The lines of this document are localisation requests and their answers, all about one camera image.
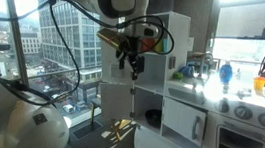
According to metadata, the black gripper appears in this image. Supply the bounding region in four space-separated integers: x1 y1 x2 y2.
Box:
112 33 150 83

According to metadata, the short white refrigerator door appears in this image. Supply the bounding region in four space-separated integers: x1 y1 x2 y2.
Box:
95 79 138 123

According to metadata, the white cupboard door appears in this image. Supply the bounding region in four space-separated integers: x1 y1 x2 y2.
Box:
159 97 210 148

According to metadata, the red toy box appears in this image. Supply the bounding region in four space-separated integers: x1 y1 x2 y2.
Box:
140 37 157 53

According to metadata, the yellow toy box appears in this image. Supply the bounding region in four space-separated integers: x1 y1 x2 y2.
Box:
153 38 166 54

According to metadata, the green toy lime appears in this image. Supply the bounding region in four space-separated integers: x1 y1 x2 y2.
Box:
171 71 185 81

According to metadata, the blue toy item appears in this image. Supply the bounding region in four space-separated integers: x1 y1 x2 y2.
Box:
177 63 197 79

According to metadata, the black bowl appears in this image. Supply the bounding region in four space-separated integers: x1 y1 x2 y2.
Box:
143 108 164 129

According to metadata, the white toy kitchen unit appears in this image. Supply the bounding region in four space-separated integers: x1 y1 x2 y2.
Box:
126 8 265 148

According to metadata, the wooden folding chair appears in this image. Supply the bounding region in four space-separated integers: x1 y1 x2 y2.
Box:
85 95 135 144

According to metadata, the grey toy faucet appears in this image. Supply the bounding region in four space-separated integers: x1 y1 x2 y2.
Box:
195 50 216 80

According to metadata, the rectangular floor vent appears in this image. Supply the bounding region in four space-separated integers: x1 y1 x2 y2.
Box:
71 117 104 144

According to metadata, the blue bottle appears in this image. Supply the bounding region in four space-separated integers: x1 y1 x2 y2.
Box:
217 59 235 85

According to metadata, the small grey toy utensil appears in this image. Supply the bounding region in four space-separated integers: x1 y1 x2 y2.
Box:
237 89 252 100

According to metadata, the orange cup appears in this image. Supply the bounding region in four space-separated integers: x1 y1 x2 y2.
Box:
251 75 265 92

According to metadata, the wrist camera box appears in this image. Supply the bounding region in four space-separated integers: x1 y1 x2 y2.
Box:
95 27 132 53

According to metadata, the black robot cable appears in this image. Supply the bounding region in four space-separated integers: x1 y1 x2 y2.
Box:
0 0 180 122

